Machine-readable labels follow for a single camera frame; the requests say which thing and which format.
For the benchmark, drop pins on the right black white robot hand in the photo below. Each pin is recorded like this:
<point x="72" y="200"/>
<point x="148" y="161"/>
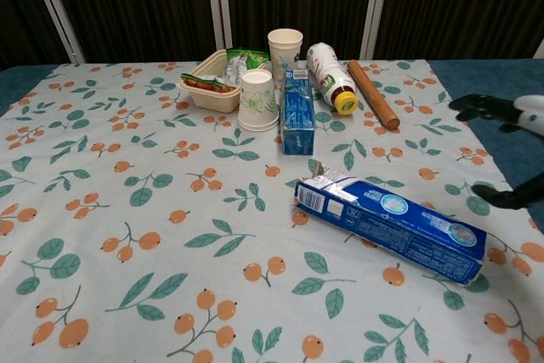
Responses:
<point x="489" y="106"/>

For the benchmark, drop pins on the long torn blue toothpaste box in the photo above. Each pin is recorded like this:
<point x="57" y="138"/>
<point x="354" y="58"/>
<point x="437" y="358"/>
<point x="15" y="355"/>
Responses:
<point x="382" y="227"/>

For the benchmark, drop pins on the short blue toothpaste box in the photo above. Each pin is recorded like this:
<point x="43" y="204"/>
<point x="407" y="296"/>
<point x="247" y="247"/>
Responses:
<point x="297" y="116"/>

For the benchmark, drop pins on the wooden rolling pin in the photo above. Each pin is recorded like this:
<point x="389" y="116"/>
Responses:
<point x="372" y="93"/>

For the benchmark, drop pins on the white bottle yellow cap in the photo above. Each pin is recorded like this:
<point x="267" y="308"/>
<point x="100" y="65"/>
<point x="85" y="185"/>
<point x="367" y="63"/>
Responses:
<point x="329" y="74"/>

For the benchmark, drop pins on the paper cup blue flower print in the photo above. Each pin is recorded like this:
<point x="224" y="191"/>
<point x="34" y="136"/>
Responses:
<point x="282" y="52"/>

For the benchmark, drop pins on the paper cup green flower print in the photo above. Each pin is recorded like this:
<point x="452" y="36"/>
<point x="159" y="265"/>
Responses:
<point x="255" y="99"/>

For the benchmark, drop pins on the silver foil packet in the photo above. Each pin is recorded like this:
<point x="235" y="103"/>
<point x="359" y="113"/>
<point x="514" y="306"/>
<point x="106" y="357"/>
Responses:
<point x="234" y="72"/>

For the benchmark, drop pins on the beige plastic food container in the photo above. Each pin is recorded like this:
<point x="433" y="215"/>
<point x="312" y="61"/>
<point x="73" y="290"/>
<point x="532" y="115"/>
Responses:
<point x="212" y="102"/>

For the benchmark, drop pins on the orange green snack packet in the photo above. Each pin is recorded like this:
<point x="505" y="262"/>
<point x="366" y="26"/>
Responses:
<point x="204" y="83"/>

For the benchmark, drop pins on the floral orange fruit tablecloth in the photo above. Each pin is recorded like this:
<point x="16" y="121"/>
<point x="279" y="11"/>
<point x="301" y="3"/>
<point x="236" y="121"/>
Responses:
<point x="170" y="252"/>

